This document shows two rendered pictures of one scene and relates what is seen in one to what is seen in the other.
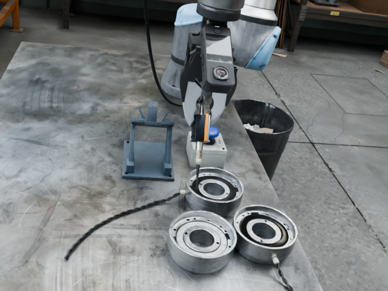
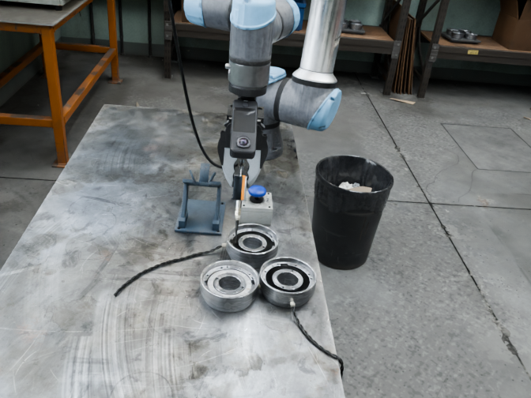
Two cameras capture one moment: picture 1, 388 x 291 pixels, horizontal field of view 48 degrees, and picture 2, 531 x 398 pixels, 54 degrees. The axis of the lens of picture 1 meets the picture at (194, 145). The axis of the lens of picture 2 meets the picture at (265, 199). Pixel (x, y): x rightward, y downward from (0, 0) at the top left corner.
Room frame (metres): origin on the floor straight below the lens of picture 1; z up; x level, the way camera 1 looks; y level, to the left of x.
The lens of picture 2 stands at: (-0.20, -0.19, 1.45)
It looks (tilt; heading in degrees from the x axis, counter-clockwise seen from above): 31 degrees down; 8
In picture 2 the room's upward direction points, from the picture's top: 6 degrees clockwise
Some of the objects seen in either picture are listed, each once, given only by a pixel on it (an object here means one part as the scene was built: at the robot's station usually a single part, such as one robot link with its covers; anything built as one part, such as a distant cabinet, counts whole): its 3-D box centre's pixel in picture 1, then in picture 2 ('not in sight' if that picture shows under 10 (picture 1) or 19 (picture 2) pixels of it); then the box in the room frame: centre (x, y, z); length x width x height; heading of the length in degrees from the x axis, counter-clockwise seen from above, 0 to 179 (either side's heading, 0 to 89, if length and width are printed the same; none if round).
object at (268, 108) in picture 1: (247, 153); (345, 213); (1.82, -0.27, 0.21); 0.34 x 0.34 x 0.43
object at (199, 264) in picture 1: (201, 242); (229, 286); (0.51, -0.04, 0.82); 0.10 x 0.10 x 0.04
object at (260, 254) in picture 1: (262, 234); (287, 282); (0.55, -0.14, 0.82); 0.10 x 0.10 x 0.04
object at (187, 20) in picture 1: (199, 30); (264, 93); (1.12, 0.04, 0.97); 0.13 x 0.12 x 0.14; 78
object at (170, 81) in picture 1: (190, 71); (257, 132); (1.12, 0.05, 0.85); 0.15 x 0.15 x 0.10
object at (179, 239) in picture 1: (201, 242); (229, 287); (0.51, -0.04, 0.82); 0.08 x 0.08 x 0.02
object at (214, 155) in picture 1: (205, 148); (255, 206); (0.78, -0.03, 0.82); 0.08 x 0.07 x 0.05; 14
